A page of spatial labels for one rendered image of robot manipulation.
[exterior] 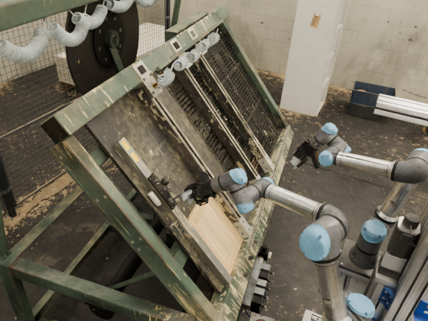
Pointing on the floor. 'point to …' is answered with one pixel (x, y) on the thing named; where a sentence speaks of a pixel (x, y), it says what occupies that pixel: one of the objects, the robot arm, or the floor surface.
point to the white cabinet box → (313, 54)
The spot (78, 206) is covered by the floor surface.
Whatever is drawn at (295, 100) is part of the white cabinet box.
